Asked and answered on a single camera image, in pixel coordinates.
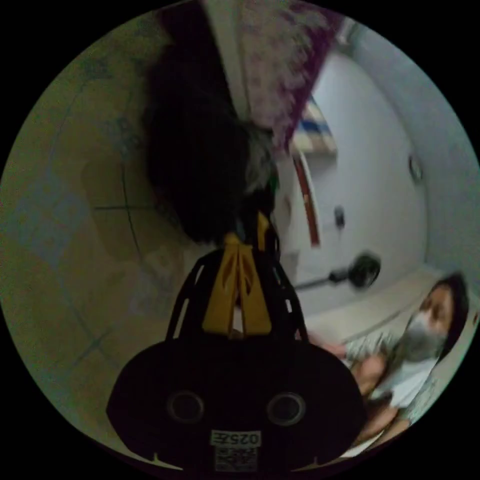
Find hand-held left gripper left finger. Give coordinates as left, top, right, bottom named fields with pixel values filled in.
left=201, top=232, right=242, bottom=335

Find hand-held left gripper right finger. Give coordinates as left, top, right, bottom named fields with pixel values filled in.
left=237, top=242, right=272, bottom=337

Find purple patterned curtain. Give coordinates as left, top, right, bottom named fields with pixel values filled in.
left=202, top=0, right=347, bottom=152

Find person's left forearm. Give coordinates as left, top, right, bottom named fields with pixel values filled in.
left=351, top=404, right=414, bottom=449

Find person's body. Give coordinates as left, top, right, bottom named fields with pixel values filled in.
left=346, top=272, right=474, bottom=421

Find black pants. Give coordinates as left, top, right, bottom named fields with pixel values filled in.
left=143, top=0, right=281, bottom=249

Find person's right forearm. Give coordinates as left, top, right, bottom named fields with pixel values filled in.
left=299, top=329, right=393, bottom=399

